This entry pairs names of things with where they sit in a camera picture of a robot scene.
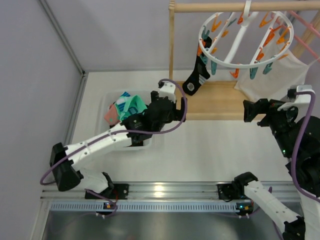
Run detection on white round clip hanger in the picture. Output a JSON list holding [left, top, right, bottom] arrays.
[[194, 1, 295, 80]]

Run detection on mint green sock blue stripes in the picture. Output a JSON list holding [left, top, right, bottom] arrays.
[[113, 91, 132, 114]]

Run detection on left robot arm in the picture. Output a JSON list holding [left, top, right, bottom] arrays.
[[49, 91, 188, 199]]

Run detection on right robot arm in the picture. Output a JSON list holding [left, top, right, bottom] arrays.
[[231, 98, 320, 240]]

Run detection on wooden hanger rack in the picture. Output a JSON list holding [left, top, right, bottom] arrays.
[[168, 0, 320, 120]]

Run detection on pink plastic hanger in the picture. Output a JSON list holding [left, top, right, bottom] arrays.
[[288, 10, 320, 62]]

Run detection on white plastic basket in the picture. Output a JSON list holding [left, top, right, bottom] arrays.
[[87, 90, 152, 155]]

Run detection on white cloth bag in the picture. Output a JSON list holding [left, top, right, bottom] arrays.
[[234, 50, 316, 102]]

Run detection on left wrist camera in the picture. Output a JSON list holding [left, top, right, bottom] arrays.
[[158, 81, 176, 103]]

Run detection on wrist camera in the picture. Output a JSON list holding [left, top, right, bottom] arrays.
[[277, 84, 315, 111], [158, 81, 176, 103]]

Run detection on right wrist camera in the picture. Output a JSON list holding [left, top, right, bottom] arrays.
[[277, 84, 315, 111]]

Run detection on aluminium mounting rail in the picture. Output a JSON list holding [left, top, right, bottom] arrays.
[[41, 181, 301, 201]]

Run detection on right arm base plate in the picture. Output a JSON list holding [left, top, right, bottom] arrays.
[[217, 182, 251, 202]]

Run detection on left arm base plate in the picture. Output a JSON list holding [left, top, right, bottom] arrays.
[[84, 183, 129, 200]]

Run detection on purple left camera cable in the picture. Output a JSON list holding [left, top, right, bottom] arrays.
[[39, 78, 188, 211]]

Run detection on slotted white cable duct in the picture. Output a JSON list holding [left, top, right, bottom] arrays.
[[50, 201, 253, 213]]

